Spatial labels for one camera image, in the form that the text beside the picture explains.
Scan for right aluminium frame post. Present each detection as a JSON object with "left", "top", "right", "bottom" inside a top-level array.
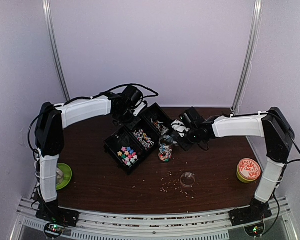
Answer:
[{"left": 231, "top": 0, "right": 264, "bottom": 114}]

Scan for black three-compartment candy bin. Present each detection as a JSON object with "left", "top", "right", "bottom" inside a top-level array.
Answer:
[{"left": 104, "top": 103, "right": 172, "bottom": 175}]

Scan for clear plastic jar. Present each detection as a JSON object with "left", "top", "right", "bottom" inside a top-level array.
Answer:
[{"left": 158, "top": 135, "right": 174, "bottom": 163}]

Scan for beige ceramic mug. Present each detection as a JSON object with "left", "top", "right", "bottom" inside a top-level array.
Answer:
[{"left": 56, "top": 167, "right": 64, "bottom": 185}]

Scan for clear plastic jar lid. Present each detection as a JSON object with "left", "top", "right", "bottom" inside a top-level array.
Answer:
[{"left": 179, "top": 172, "right": 196, "bottom": 188}]

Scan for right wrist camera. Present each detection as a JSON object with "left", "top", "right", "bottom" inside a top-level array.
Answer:
[{"left": 171, "top": 119, "right": 190, "bottom": 138}]

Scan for green tin orange patterned lid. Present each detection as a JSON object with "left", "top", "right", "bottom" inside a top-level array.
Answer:
[{"left": 236, "top": 158, "right": 262, "bottom": 184}]

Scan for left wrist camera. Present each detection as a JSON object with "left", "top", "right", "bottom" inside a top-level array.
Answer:
[{"left": 133, "top": 100, "right": 148, "bottom": 117}]

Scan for left aluminium frame post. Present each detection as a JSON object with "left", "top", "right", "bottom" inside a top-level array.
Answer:
[{"left": 42, "top": 0, "right": 70, "bottom": 101}]

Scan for metal scoop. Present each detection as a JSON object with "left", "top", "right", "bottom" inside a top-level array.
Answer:
[{"left": 171, "top": 133, "right": 179, "bottom": 147}]

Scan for aluminium frame post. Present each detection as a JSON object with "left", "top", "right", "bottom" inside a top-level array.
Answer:
[
  {"left": 231, "top": 0, "right": 264, "bottom": 114},
  {"left": 42, "top": 0, "right": 70, "bottom": 101}
]

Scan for green saucer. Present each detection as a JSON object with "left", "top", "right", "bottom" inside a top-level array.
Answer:
[{"left": 56, "top": 163, "right": 73, "bottom": 191}]

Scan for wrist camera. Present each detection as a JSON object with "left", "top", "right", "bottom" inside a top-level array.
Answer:
[
  {"left": 171, "top": 119, "right": 190, "bottom": 138},
  {"left": 133, "top": 100, "right": 148, "bottom": 117}
]

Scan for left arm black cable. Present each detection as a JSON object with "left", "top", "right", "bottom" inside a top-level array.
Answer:
[{"left": 62, "top": 83, "right": 160, "bottom": 106}]

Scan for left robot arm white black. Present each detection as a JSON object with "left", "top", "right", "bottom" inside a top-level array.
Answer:
[{"left": 32, "top": 83, "right": 148, "bottom": 222}]

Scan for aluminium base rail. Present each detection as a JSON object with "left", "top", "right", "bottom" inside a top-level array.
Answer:
[{"left": 8, "top": 197, "right": 300, "bottom": 240}]

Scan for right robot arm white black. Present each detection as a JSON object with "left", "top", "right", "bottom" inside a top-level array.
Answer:
[{"left": 174, "top": 136, "right": 267, "bottom": 213}]

